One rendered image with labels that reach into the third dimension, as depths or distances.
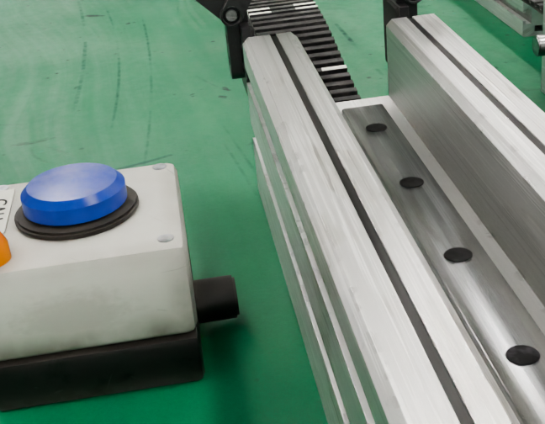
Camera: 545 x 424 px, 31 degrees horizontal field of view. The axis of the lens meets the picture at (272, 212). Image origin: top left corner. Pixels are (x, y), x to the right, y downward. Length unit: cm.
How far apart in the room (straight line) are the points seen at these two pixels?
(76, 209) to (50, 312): 4
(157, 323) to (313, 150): 9
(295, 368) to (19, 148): 30
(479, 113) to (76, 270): 16
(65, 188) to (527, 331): 18
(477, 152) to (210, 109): 30
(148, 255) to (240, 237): 13
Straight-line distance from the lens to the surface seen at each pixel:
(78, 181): 38
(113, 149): 60
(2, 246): 36
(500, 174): 36
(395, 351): 24
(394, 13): 55
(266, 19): 71
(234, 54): 54
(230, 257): 46
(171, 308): 36
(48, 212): 37
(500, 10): 79
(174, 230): 36
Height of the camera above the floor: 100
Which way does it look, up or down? 26 degrees down
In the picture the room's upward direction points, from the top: 6 degrees counter-clockwise
